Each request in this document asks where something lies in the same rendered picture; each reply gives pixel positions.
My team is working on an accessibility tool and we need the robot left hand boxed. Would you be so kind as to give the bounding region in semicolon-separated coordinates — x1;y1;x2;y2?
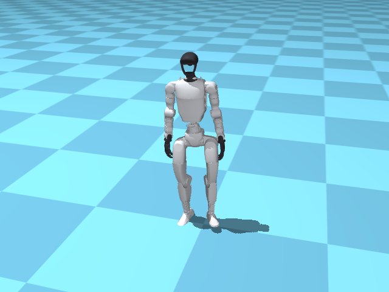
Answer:
218;136;225;161

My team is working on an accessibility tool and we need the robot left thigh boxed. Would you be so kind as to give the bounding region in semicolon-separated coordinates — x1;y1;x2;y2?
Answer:
203;135;219;186

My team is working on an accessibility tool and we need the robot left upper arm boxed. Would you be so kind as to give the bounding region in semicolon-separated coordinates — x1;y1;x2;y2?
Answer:
204;81;221;119

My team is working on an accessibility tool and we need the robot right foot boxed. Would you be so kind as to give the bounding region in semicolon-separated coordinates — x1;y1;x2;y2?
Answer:
177;208;195;226

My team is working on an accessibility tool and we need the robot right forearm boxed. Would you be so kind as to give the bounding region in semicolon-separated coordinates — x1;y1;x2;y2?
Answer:
164;111;174;139

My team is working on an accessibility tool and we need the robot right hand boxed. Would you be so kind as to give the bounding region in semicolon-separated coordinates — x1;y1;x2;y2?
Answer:
164;134;173;158

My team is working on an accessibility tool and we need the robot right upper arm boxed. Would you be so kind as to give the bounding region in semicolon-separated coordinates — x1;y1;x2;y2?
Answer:
165;81;177;117

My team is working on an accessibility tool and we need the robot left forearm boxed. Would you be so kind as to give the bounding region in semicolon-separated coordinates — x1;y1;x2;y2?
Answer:
213;109;225;140

